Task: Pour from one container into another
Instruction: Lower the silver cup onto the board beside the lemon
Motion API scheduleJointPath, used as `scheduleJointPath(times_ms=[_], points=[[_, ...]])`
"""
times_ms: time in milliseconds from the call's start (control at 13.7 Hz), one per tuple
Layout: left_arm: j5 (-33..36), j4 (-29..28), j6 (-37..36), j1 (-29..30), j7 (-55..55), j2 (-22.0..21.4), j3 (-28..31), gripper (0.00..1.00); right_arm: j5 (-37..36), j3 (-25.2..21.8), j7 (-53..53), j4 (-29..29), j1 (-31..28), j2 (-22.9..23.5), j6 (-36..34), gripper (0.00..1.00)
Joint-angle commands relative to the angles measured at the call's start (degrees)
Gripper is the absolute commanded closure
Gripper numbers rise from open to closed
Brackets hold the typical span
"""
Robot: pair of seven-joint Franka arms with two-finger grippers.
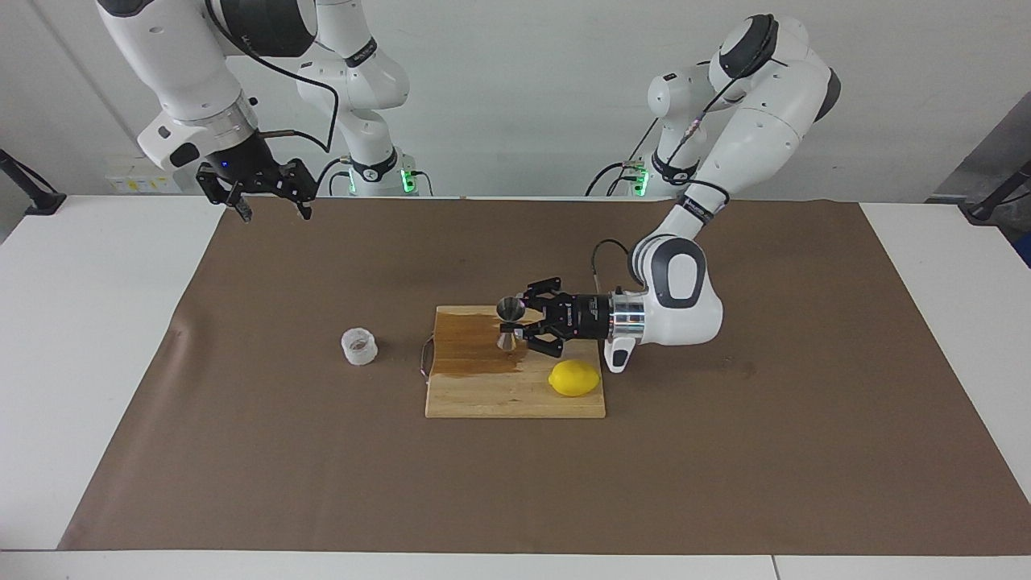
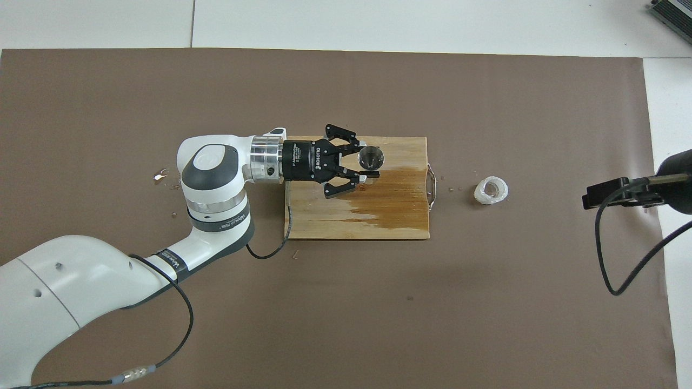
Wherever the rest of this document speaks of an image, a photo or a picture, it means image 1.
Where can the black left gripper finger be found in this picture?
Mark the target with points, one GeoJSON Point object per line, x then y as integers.
{"type": "Point", "coordinates": [546, 338]}
{"type": "Point", "coordinates": [546, 294]}

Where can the clear plastic cup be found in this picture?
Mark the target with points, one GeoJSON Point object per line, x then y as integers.
{"type": "Point", "coordinates": [358, 348]}

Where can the blue object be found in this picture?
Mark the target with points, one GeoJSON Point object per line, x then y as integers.
{"type": "Point", "coordinates": [1025, 250]}

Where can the white wall socket box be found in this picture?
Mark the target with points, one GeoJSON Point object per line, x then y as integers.
{"type": "Point", "coordinates": [145, 179]}

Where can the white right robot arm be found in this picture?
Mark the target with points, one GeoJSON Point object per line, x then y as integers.
{"type": "Point", "coordinates": [177, 64]}

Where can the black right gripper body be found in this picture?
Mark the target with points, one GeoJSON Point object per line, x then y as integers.
{"type": "Point", "coordinates": [242, 161]}

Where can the wooden cutting board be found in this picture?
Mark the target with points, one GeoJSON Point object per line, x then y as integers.
{"type": "Point", "coordinates": [483, 395]}

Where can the steel double jigger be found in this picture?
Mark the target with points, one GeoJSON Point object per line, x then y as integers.
{"type": "Point", "coordinates": [510, 308]}

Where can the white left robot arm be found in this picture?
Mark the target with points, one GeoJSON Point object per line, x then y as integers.
{"type": "Point", "coordinates": [757, 137]}

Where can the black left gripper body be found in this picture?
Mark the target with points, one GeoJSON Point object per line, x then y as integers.
{"type": "Point", "coordinates": [584, 318]}

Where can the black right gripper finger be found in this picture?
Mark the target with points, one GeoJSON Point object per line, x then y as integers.
{"type": "Point", "coordinates": [296, 181]}
{"type": "Point", "coordinates": [219, 192]}

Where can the black clamp stand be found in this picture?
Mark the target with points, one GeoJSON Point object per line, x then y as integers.
{"type": "Point", "coordinates": [44, 201]}
{"type": "Point", "coordinates": [987, 211]}

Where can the yellow lemon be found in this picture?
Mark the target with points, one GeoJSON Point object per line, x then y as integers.
{"type": "Point", "coordinates": [574, 379]}

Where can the brown paper table mat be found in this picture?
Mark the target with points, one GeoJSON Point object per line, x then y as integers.
{"type": "Point", "coordinates": [322, 483]}

